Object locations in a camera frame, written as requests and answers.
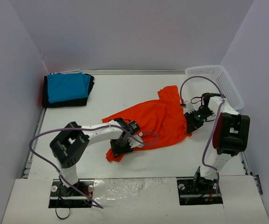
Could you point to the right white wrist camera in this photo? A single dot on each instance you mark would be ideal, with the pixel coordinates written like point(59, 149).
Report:
point(187, 107)

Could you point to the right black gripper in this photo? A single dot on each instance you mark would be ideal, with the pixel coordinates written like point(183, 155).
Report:
point(191, 122)

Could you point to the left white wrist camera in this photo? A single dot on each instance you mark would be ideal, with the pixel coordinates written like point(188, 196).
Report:
point(135, 141)

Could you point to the white plastic basket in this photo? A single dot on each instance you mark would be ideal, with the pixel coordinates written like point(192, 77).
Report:
point(220, 77)

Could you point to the black folded t shirt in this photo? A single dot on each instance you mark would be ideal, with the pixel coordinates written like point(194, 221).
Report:
point(70, 103)

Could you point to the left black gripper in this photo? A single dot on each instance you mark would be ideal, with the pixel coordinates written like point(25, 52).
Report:
point(119, 148)

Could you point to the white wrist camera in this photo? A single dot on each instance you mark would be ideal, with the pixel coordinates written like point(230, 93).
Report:
point(187, 107)
point(135, 141)

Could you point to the orange t shirt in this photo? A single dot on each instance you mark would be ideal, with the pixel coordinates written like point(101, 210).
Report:
point(159, 119)

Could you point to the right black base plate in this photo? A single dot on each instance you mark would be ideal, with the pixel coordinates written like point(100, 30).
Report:
point(200, 194)

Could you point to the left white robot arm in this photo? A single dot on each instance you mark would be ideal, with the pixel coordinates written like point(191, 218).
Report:
point(69, 146)

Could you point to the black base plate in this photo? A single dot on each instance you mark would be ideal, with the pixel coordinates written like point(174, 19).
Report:
point(200, 194)
point(64, 197)

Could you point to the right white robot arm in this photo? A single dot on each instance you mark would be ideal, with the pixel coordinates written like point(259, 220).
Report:
point(228, 138)

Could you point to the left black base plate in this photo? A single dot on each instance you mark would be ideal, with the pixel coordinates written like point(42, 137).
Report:
point(64, 197)

